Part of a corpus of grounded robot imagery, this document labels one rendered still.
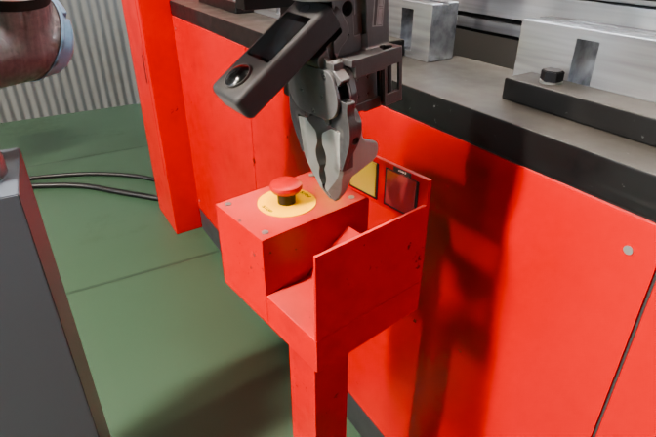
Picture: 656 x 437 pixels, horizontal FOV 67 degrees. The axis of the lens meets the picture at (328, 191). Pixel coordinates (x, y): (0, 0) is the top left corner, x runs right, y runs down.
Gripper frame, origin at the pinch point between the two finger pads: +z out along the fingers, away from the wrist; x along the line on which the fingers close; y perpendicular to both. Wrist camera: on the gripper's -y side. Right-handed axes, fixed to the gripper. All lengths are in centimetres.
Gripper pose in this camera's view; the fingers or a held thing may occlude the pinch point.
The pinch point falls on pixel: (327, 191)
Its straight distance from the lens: 50.5
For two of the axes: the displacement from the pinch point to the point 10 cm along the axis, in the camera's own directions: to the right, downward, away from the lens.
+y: 7.7, -3.7, 5.1
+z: 0.7, 8.6, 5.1
